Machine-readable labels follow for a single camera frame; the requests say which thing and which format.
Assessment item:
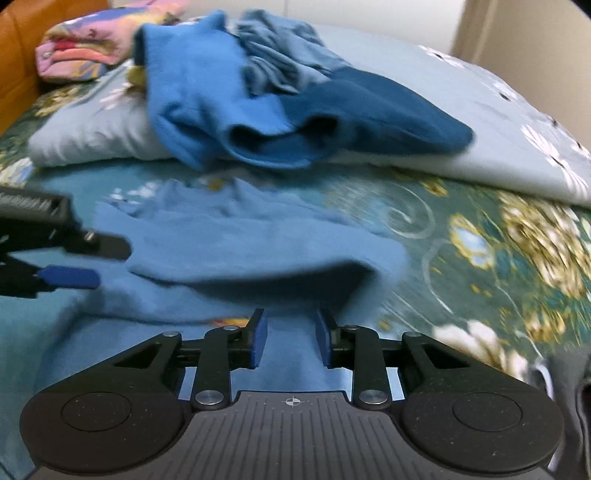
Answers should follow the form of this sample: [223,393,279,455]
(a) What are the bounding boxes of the light blue garment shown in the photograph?
[0,177,408,418]

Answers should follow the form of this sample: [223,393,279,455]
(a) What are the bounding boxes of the green floral bed sheet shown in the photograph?
[0,83,591,393]

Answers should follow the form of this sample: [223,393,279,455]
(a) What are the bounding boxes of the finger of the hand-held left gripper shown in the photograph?
[0,257,101,300]
[68,228,133,262]

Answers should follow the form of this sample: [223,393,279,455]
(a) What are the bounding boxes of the orange headboard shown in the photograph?
[0,0,109,136]

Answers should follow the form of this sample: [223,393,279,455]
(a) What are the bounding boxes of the grey-blue crumpled garment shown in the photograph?
[235,9,354,96]

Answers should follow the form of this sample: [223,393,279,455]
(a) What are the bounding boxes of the bright blue fleece garment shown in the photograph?
[134,11,476,172]

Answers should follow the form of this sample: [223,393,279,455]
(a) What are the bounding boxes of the pink floral blanket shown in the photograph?
[36,0,191,84]

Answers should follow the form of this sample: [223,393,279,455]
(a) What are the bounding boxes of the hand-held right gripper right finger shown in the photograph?
[315,307,472,409]

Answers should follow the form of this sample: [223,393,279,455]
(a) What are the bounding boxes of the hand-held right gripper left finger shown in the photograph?
[111,308,269,412]

